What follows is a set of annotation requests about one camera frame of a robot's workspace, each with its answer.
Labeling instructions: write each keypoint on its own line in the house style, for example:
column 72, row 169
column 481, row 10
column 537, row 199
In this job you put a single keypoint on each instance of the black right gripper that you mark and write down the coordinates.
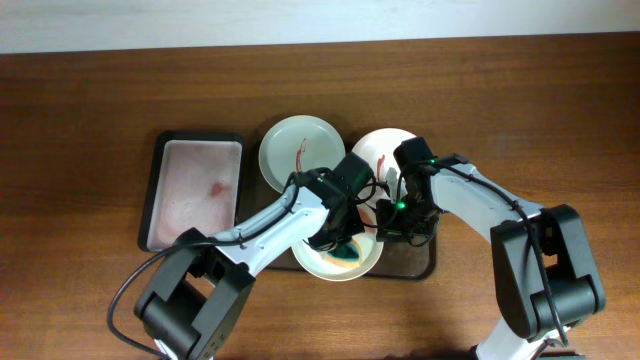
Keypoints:
column 388, row 229

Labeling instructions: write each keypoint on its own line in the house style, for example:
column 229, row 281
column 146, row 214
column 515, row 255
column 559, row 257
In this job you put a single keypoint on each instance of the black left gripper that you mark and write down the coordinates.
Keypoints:
column 355, row 226

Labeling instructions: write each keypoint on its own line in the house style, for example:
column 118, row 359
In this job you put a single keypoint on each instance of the green and yellow sponge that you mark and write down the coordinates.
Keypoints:
column 344, row 255

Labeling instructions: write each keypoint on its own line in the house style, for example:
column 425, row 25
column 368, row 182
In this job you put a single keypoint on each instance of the cream white plate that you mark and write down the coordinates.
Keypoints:
column 314, row 263

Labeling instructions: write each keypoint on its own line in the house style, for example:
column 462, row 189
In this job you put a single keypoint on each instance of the pink plate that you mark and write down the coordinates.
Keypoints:
column 377, row 148

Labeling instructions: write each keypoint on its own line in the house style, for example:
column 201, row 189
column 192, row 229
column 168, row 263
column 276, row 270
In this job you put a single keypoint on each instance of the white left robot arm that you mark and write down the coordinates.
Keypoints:
column 202, row 284

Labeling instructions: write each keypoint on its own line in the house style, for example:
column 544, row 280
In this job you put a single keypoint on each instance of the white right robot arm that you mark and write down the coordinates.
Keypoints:
column 546, row 278

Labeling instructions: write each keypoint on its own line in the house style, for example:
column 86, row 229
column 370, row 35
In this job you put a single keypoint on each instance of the dark brown serving tray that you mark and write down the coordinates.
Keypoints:
column 398, row 261

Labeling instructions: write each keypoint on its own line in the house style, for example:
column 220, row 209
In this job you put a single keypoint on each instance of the black tray with soapy water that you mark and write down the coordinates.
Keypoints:
column 194, row 182

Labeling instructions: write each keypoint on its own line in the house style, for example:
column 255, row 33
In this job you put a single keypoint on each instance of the pale green plate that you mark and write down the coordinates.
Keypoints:
column 298, row 144

